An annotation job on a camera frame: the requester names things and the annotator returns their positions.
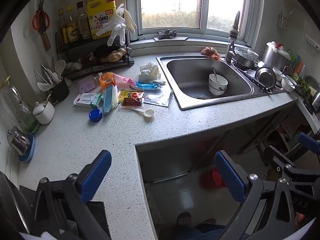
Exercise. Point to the yellow foil packet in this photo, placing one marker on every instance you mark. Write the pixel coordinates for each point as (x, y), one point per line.
(130, 95)

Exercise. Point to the orange dishcloth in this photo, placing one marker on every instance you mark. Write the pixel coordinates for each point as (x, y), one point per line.
(211, 52)

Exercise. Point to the white plastic bag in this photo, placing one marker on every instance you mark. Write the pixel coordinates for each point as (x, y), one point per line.
(149, 72)

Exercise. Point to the white framed window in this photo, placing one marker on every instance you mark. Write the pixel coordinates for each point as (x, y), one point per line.
(175, 0)

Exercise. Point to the pink plastic bag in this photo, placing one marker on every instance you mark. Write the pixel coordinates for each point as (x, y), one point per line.
(123, 80)

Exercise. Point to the cream rubber glove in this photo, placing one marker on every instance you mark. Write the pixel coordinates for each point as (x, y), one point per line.
(130, 21)

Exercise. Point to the large glass jar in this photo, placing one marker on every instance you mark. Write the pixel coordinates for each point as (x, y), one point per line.
(16, 107)

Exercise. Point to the yellow detergent jug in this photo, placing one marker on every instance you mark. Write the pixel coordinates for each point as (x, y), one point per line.
(100, 17)

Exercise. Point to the glass oil bottle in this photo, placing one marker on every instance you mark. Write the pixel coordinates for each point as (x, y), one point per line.
(72, 28)
(83, 22)
(63, 30)

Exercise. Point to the stainless steel sink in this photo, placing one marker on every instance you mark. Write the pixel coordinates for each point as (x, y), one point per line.
(190, 80)

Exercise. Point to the orange plastic cup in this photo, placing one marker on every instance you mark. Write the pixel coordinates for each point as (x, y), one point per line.
(107, 80)

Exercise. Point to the green plastic lid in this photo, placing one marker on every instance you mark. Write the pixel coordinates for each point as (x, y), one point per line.
(35, 128)

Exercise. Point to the white measuring spoon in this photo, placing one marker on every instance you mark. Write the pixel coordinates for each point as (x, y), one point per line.
(148, 113)

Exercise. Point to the stainless steel cup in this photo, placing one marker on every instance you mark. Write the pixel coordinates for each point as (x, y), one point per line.
(17, 141)

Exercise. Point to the dark lumpy cloth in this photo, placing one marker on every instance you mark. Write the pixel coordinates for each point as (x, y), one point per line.
(107, 50)

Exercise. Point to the bundle of steel chopsticks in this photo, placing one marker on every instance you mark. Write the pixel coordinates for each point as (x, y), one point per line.
(45, 75)

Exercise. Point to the blue plastic dish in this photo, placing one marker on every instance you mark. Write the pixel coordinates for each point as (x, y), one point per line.
(30, 152)

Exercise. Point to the white wall socket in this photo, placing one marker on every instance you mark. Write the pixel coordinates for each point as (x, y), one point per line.
(312, 42)

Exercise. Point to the leafy greens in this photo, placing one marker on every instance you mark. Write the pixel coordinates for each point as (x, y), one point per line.
(304, 87)

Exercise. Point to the steel faucet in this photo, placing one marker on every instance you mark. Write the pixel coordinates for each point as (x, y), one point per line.
(231, 52)

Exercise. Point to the steel steamer pot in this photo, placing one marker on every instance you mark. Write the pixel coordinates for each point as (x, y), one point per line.
(246, 57)

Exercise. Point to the person's right hand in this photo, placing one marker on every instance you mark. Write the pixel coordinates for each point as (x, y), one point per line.
(301, 221)

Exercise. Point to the ginger root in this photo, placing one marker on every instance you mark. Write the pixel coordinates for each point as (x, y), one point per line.
(116, 55)

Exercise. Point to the white ceramic bowl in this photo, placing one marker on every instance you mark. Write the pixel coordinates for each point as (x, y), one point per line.
(218, 81)
(218, 91)

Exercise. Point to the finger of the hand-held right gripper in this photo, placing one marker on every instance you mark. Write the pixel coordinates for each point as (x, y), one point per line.
(273, 156)
(308, 142)

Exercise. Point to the white rubber glove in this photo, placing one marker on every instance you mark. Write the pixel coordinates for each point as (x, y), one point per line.
(117, 27)

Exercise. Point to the person's foot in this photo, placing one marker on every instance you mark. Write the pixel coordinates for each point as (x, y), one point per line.
(183, 220)

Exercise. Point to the white green medicine box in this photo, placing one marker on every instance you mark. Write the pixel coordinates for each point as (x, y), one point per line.
(87, 100)

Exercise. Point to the blue bottle cap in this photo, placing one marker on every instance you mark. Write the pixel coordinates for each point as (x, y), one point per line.
(95, 115)

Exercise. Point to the gas stove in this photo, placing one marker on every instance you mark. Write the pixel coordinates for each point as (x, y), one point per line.
(312, 103)

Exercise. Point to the large white rice paddle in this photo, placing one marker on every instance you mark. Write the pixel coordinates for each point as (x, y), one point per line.
(46, 86)

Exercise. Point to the blue scrub brush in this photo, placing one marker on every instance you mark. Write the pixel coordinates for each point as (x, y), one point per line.
(109, 100)

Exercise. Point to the person's leg in jeans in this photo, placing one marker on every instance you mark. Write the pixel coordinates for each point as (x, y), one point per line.
(212, 232)

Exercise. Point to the white plastic spoon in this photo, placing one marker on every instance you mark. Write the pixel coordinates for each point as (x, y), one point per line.
(55, 76)

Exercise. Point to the dark green mug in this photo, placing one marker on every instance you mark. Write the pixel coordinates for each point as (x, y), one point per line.
(60, 91)

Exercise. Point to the red sauce packet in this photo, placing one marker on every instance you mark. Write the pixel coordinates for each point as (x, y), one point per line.
(132, 102)

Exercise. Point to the small white bowl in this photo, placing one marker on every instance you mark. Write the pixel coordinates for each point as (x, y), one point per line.
(288, 83)
(278, 72)

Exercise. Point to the garlic bulb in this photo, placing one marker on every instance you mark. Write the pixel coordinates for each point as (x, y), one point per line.
(78, 65)
(69, 66)

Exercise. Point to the dark scouring pad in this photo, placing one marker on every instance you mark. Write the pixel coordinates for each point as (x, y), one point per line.
(167, 33)

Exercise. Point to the clear plastic bottle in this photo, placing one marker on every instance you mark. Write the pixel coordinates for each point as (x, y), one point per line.
(87, 84)

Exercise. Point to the silver foil pouch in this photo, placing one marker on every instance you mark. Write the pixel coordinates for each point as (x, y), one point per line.
(158, 97)

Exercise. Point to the blue plastic wrapper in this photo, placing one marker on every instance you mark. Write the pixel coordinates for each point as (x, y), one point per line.
(150, 86)

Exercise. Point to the red bucket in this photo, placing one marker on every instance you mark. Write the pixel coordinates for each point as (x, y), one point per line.
(219, 177)

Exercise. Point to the white ceramic seasoning jar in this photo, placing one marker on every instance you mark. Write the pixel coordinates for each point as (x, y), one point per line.
(45, 112)

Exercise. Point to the large steel pot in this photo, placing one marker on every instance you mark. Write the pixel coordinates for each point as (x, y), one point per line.
(275, 58)

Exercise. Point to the steel spoon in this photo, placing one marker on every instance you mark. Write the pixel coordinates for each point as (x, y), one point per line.
(214, 72)

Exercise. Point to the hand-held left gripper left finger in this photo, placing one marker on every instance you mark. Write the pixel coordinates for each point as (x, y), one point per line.
(97, 175)

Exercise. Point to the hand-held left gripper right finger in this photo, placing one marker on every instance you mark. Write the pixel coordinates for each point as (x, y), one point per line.
(230, 177)

